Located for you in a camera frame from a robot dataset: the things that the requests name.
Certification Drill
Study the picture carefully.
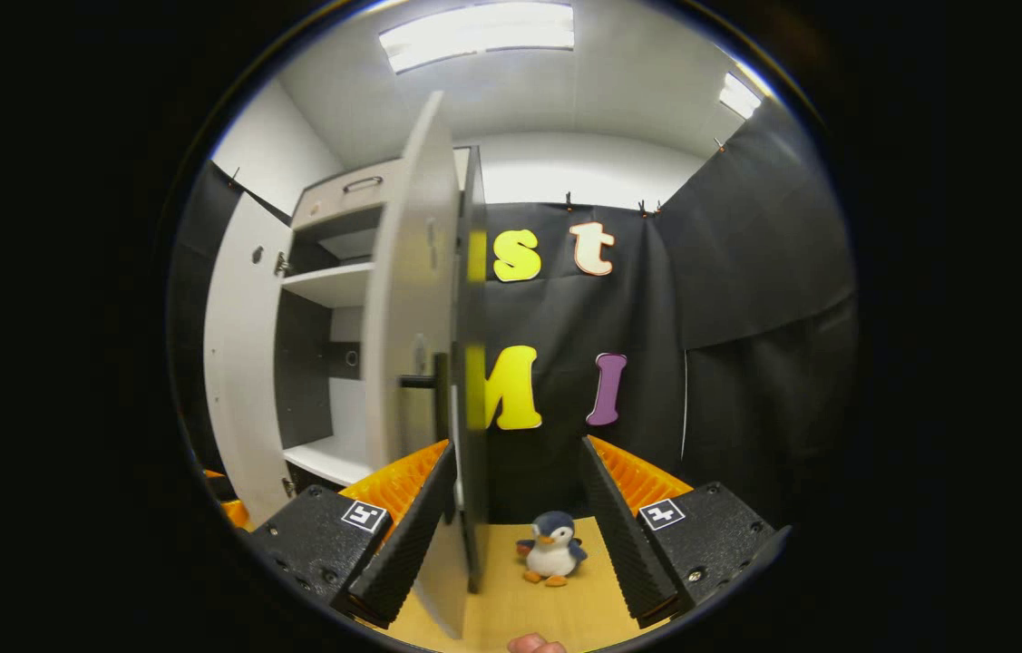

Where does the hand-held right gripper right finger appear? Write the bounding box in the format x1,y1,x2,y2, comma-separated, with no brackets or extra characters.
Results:
576,434,793,631

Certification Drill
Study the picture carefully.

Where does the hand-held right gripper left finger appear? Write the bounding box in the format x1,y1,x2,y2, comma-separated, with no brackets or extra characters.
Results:
243,438,460,631

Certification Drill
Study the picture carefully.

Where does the white cabinet door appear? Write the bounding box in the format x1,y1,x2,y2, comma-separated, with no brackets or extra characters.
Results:
364,91,472,640
204,192,294,527

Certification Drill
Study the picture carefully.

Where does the white and grey cabinet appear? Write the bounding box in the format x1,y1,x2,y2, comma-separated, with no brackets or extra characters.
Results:
273,145,491,595

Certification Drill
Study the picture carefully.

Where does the white cabinet drawer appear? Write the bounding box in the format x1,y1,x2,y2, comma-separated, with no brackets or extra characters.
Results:
291,159,403,232

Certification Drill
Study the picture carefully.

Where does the penguin plush toy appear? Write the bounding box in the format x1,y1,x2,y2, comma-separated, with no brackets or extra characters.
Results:
515,511,589,588

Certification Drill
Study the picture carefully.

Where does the black backdrop cloth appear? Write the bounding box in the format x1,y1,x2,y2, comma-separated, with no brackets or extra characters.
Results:
168,95,861,536

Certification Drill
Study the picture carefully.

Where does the small ceiling light panel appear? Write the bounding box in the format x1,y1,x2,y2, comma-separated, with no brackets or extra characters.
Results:
717,71,764,121

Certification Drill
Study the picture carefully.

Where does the long ceiling light panel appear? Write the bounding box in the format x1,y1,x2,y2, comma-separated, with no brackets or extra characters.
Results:
379,2,577,75

